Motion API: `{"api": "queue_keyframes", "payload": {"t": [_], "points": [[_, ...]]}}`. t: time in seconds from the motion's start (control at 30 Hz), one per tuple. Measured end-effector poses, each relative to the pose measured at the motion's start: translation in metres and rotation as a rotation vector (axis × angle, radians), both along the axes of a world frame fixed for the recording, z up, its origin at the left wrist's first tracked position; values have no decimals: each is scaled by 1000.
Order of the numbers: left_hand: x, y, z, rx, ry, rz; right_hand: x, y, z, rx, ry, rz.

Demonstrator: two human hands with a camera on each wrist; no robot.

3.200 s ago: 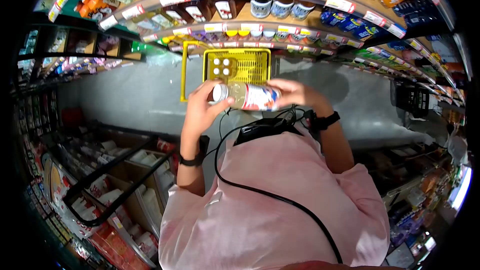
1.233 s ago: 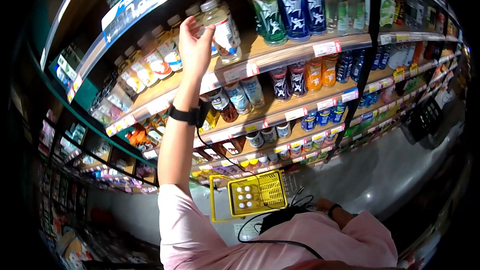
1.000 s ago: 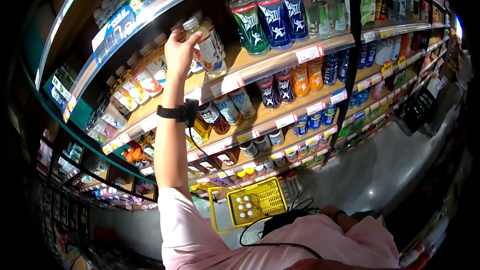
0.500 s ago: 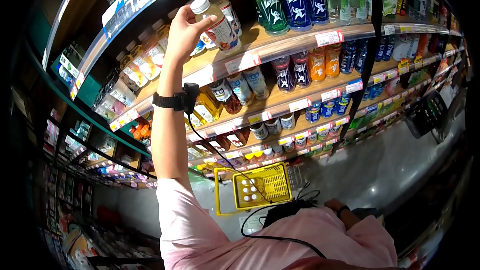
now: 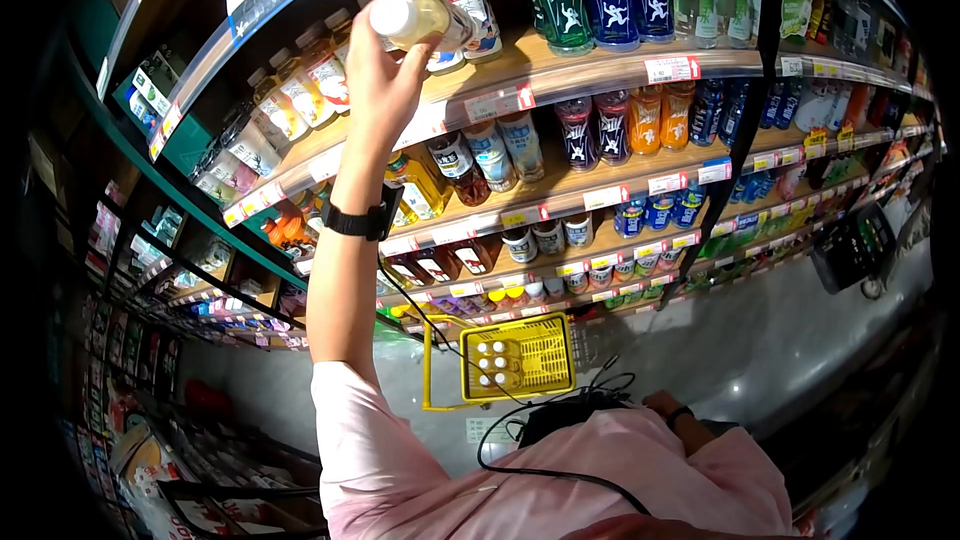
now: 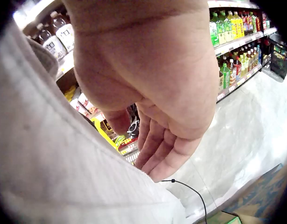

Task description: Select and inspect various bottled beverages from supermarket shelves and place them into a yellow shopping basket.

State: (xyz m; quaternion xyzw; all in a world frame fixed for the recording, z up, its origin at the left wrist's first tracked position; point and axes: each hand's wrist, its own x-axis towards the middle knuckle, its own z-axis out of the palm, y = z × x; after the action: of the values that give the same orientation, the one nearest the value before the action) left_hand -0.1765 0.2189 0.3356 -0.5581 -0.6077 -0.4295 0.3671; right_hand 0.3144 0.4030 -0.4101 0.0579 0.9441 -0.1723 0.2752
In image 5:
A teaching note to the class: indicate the person's left fingers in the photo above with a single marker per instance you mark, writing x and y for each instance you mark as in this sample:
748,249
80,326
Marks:
363,22

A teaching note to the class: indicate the pack of white-capped bottles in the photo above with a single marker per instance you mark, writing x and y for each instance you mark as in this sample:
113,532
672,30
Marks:
496,364

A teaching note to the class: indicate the person's right hand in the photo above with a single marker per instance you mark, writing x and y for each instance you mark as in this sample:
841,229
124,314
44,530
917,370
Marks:
661,403

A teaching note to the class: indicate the person's left hand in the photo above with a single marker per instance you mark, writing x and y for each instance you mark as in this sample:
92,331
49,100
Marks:
375,97

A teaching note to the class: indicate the full shop shelf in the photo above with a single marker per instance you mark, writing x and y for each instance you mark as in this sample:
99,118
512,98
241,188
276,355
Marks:
165,465
600,165
150,270

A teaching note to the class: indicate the black shopping basket trolley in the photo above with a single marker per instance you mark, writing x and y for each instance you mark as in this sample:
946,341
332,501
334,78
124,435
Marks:
855,247

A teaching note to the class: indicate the person's left thumb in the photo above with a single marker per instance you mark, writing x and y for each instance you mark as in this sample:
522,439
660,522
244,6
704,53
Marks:
424,66

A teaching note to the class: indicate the yellow shopping basket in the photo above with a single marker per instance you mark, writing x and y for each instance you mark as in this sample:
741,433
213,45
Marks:
536,356

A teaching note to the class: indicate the pale yellow drink bottle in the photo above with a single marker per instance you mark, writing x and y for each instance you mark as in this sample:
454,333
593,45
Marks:
431,15

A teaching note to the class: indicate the person's body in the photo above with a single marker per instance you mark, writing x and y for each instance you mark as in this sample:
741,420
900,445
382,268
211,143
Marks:
540,495

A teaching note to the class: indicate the black wrist band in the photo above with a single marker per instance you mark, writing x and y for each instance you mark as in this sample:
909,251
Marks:
679,414
352,223

